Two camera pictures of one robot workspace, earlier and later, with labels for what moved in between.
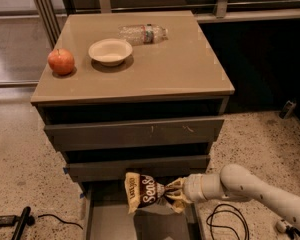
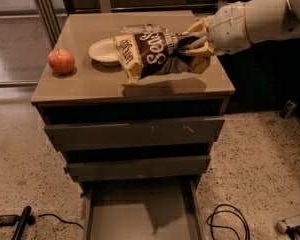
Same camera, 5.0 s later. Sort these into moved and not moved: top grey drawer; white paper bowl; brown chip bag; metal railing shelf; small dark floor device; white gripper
Moved: brown chip bag; white gripper
Not moved: metal railing shelf; top grey drawer; small dark floor device; white paper bowl
